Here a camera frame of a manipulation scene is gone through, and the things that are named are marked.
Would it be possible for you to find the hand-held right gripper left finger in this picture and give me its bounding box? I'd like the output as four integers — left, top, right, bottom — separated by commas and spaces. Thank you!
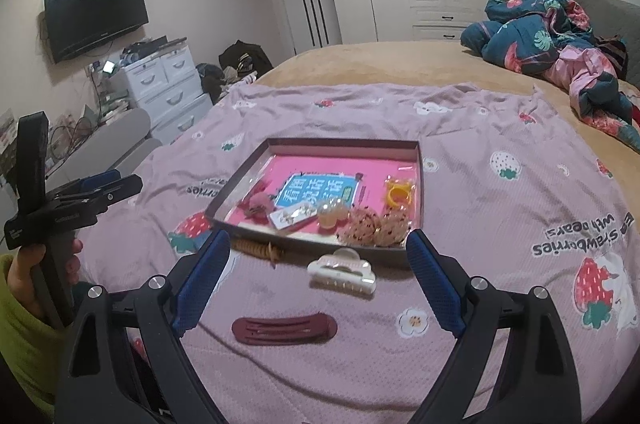
54, 229, 232, 424

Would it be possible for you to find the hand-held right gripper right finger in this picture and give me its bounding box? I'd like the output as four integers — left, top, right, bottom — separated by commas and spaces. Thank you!
405, 229, 586, 424

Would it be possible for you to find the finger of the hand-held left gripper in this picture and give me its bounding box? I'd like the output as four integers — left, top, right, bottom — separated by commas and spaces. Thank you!
65, 175, 143, 217
52, 170, 123, 199

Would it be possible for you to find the wooden hair comb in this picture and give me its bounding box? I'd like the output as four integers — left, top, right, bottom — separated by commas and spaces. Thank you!
231, 238, 287, 269

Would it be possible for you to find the cream claw clip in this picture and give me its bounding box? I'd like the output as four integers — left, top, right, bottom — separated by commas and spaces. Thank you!
306, 248, 378, 299

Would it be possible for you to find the maroon hair clip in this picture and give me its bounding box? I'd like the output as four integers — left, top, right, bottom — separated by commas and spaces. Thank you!
231, 311, 338, 347

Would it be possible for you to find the beige dotted bow scrunchie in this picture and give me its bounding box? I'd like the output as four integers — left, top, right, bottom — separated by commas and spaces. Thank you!
336, 205, 411, 249

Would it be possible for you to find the yellow ring packet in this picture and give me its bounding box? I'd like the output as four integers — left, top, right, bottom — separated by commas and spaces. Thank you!
382, 176, 416, 211

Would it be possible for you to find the pink pompom hair tie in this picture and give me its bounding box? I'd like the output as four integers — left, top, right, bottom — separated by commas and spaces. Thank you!
240, 189, 277, 222

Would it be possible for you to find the brown cardboard box tray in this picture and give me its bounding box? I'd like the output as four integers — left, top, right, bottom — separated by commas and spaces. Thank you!
206, 137, 426, 269

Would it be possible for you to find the white earring card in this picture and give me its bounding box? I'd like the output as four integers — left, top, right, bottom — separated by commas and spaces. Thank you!
268, 203, 321, 232

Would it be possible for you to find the peach bauble hair tie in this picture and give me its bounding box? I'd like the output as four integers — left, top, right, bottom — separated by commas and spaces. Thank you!
316, 198, 351, 232

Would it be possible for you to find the person's left forearm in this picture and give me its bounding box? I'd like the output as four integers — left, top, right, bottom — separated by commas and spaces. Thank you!
0, 254, 71, 410

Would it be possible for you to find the person's left hand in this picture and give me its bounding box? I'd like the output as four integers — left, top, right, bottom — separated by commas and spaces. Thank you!
6, 238, 85, 320

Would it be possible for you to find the grey padded chair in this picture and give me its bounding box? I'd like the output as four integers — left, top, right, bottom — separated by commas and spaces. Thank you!
45, 108, 163, 189

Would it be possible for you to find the purple strawberry print blanket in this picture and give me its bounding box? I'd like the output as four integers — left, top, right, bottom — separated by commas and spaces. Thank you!
75, 81, 640, 424

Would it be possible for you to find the white drawer chest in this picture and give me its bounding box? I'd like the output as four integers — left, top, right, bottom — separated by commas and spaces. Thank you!
120, 36, 213, 145

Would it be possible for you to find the dark clothes pile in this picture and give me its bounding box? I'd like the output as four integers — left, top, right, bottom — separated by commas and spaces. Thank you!
196, 62, 236, 104

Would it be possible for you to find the dark bag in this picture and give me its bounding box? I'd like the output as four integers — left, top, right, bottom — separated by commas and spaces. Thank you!
218, 40, 275, 79

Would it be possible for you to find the tan bed sheet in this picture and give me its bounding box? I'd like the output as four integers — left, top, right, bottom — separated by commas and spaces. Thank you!
255, 38, 640, 165

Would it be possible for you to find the teal floral quilt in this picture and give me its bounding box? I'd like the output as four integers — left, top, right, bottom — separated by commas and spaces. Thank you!
460, 0, 640, 155

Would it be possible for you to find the grey headboard cushion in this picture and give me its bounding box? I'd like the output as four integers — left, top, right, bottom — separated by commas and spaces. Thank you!
562, 0, 640, 87

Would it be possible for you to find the black wall television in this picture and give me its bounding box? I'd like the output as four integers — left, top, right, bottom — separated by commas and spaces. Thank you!
42, 0, 150, 64

